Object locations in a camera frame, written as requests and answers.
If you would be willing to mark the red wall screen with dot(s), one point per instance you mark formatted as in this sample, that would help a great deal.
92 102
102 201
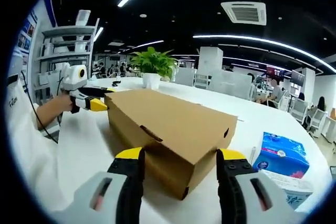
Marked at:
275 72

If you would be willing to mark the brown cardboard shoe box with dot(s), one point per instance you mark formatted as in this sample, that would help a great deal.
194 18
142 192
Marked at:
168 119

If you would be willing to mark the blue soft tissue pack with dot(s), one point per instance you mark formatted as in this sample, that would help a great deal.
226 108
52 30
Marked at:
278 150

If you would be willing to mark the orange bag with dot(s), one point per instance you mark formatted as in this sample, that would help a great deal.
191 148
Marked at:
333 115

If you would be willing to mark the white office chair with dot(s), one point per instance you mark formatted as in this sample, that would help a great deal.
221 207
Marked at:
299 108
319 119

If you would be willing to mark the small black key fob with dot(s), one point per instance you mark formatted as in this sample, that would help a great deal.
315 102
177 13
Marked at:
116 82

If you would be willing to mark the frosted desk partition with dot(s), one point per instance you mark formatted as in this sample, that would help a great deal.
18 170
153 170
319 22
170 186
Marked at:
231 85

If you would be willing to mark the silver soft sachet item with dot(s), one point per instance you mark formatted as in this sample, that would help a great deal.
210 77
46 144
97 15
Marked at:
288 180

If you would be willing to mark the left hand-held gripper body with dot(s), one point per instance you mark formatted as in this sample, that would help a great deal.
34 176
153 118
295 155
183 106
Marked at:
74 77

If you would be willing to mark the blue wall poster board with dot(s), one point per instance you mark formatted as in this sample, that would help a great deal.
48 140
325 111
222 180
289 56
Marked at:
26 35

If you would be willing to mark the soft wet wipes pack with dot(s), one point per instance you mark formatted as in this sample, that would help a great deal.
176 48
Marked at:
299 199

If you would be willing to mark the potted green plant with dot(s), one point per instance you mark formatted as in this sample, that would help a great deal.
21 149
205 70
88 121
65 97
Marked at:
155 61

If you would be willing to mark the white tower fan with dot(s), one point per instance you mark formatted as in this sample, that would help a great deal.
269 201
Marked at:
83 18

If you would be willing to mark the grey storage shelf rack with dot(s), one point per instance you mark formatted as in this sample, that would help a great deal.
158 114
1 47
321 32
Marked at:
68 30

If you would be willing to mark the ceiling air conditioner vent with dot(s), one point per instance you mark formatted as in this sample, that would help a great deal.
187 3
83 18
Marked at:
245 13

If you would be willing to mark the person's left hand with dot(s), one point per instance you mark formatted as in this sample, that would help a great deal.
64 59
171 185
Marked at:
67 103

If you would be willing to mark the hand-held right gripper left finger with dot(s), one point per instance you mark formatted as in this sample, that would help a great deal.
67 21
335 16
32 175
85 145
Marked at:
105 197

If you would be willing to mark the curved ceiling light strip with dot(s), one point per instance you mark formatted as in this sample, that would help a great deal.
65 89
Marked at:
236 37

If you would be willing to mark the person in white shirt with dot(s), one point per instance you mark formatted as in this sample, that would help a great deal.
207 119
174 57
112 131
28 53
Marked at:
29 161

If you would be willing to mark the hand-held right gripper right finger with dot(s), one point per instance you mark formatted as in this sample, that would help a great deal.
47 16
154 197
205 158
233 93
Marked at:
254 197

